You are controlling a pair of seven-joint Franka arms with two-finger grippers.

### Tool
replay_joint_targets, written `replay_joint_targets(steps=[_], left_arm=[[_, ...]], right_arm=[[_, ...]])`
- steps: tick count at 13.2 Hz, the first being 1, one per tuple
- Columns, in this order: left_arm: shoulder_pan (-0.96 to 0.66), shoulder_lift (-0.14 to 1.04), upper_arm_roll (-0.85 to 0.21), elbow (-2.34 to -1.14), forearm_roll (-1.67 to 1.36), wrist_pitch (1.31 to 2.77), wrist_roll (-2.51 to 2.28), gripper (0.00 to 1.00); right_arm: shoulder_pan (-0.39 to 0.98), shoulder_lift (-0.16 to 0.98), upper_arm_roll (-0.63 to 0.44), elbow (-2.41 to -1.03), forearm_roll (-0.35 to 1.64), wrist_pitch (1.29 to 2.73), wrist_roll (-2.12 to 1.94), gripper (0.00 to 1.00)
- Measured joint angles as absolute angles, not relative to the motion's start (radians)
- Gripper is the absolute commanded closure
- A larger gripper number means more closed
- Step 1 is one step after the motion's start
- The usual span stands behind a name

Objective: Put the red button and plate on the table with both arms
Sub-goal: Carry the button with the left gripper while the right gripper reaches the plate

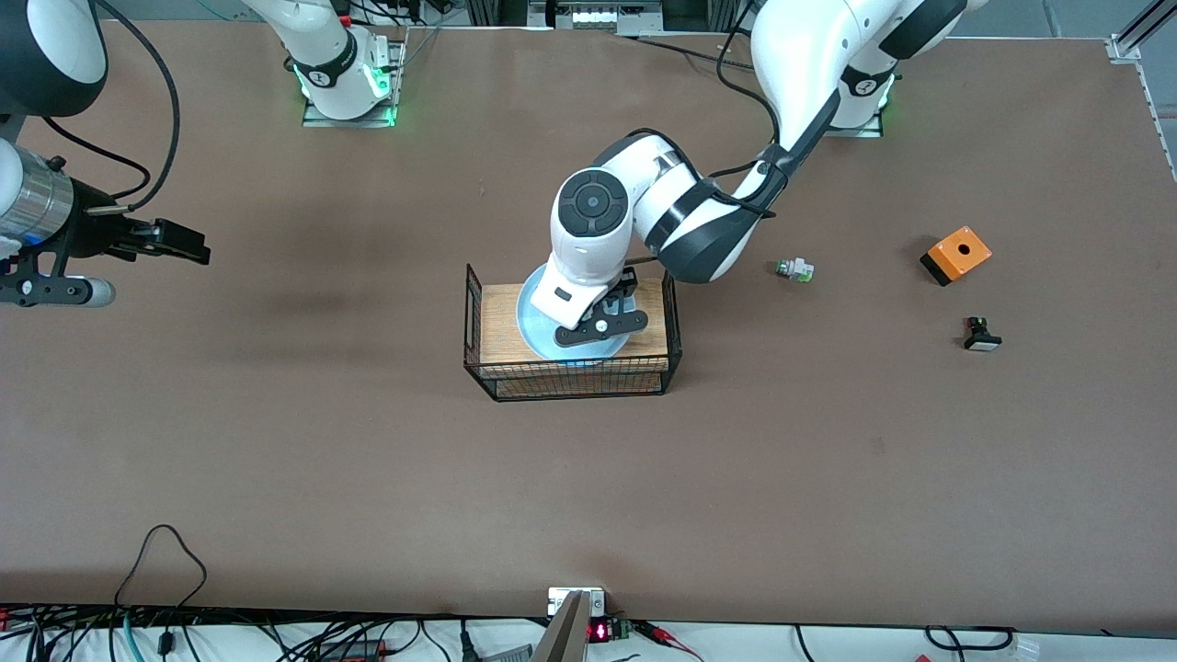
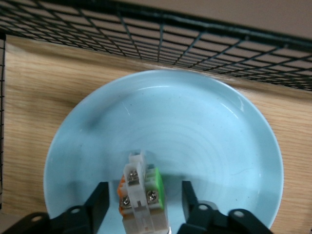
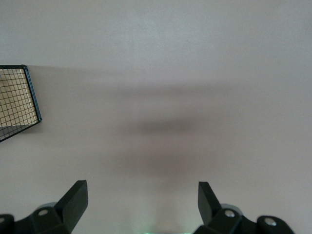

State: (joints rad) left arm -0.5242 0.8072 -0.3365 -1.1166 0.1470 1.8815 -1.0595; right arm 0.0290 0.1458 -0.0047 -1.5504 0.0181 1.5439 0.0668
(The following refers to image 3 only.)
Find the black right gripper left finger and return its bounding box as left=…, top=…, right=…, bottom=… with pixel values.
left=0, top=179, right=88, bottom=234

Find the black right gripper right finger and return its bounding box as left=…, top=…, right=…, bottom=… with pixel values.
left=196, top=181, right=294, bottom=234

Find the black wire rack wooden shelf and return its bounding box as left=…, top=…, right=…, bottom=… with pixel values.
left=0, top=64, right=43, bottom=143

